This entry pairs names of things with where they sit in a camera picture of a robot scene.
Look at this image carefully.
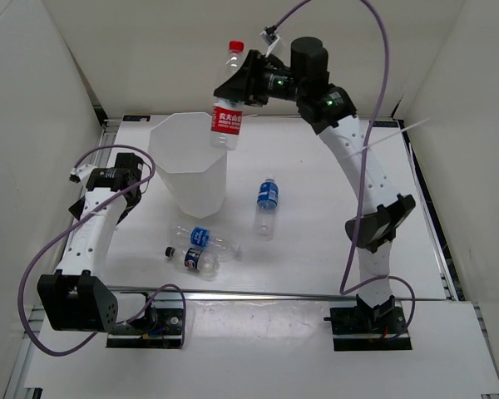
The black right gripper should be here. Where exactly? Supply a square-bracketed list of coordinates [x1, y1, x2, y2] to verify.
[215, 50, 307, 108]

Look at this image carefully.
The red cap water bottle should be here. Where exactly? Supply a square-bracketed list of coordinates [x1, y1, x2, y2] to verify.
[210, 40, 245, 150]

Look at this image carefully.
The blue label upright-lying bottle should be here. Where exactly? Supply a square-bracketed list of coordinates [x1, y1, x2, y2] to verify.
[253, 175, 279, 240]

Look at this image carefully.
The black cap pepsi bottle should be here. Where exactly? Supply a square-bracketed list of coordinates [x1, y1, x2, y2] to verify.
[165, 246, 219, 278]

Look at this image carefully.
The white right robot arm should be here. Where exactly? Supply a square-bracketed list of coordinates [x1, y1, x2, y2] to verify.
[211, 37, 415, 333]

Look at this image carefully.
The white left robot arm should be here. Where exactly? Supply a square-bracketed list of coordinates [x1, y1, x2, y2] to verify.
[37, 152, 144, 332]

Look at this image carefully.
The white octagonal bin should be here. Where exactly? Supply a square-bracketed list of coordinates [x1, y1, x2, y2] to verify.
[148, 112, 227, 219]

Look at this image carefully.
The black corner label plate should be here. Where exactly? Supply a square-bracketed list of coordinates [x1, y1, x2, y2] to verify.
[122, 115, 151, 122]

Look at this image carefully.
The crushed clear blue-label bottle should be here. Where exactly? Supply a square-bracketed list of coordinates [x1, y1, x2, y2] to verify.
[169, 224, 241, 262]

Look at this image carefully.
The white zip tie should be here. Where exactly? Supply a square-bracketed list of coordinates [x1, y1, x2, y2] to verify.
[338, 117, 432, 160]

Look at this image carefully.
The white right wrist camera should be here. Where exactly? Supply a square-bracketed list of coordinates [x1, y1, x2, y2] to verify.
[260, 26, 284, 57]

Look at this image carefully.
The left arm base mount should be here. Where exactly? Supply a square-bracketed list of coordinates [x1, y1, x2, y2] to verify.
[106, 288, 187, 350]

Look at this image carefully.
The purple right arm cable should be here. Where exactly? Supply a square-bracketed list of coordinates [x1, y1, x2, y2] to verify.
[274, 0, 418, 340]

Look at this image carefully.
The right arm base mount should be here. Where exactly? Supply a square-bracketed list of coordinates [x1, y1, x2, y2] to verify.
[324, 294, 413, 352]

